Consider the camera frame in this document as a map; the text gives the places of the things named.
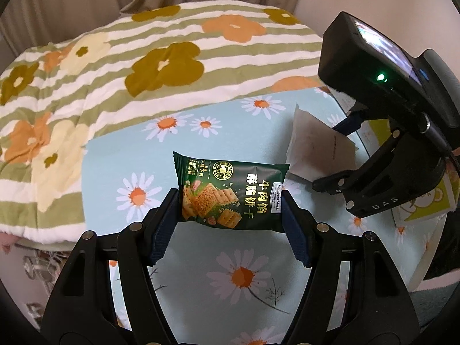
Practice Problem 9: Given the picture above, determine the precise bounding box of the frosted white snack pouch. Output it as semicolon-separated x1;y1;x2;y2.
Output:
286;107;356;182

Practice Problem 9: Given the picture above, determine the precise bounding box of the green beef cracker bag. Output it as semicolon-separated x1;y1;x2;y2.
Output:
173;152;289;231

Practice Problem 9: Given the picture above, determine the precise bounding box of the green cardboard box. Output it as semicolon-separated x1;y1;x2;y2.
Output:
335;89;460;224

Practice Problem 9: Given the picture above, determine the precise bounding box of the floral striped quilt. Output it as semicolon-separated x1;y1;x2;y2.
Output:
1;0;321;244

